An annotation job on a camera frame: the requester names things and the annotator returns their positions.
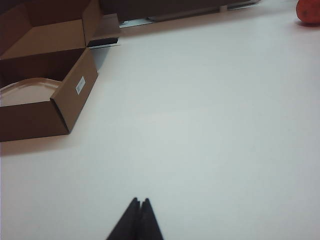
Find aluminium partition base rail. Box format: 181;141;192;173
119;0;262;27

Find brown cardboard box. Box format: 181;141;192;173
0;0;104;143

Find grey desk partition panel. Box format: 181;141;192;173
99;0;262;18

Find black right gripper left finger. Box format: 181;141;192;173
106;197;143;240

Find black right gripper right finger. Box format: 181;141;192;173
139;197;165;240

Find white barcode label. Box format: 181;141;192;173
75;75;86;96

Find orange round fruit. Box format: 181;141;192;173
295;0;320;25

